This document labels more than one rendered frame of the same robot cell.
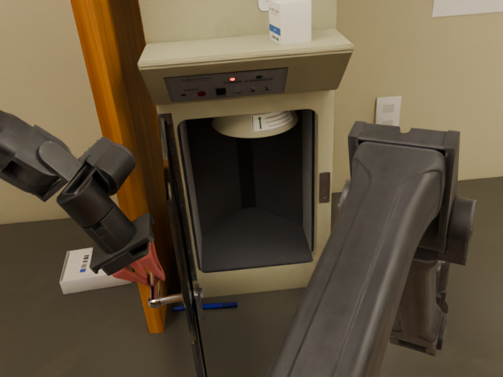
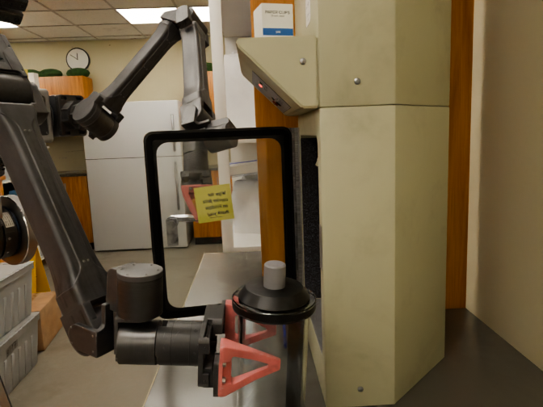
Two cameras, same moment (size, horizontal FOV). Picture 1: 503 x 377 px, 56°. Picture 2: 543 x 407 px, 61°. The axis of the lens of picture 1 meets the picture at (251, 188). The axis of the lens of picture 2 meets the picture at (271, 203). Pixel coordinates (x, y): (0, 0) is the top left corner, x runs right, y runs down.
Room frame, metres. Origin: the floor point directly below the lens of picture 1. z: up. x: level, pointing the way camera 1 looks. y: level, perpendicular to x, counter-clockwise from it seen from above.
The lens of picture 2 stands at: (0.76, -0.83, 1.38)
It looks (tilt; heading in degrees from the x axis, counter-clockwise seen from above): 9 degrees down; 91
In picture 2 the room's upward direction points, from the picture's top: 2 degrees counter-clockwise
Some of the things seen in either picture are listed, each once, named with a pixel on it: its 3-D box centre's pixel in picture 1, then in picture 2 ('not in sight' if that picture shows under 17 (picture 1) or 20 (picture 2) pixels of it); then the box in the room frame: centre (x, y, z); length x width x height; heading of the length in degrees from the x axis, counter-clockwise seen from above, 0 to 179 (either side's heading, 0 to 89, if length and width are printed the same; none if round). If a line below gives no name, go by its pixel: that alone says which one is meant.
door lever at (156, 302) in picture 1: (165, 284); not in sight; (0.57, 0.14, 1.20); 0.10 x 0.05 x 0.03; 9
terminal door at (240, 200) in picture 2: (183, 257); (224, 223); (0.64, 0.12, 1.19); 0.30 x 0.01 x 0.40; 9
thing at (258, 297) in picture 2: not in sight; (274, 287); (0.75, -0.27, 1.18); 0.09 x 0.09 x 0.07
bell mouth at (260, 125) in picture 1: (254, 108); not in sight; (0.92, -0.02, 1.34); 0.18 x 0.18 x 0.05
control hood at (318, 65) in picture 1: (245, 75); (273, 85); (0.76, 0.00, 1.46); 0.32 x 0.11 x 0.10; 93
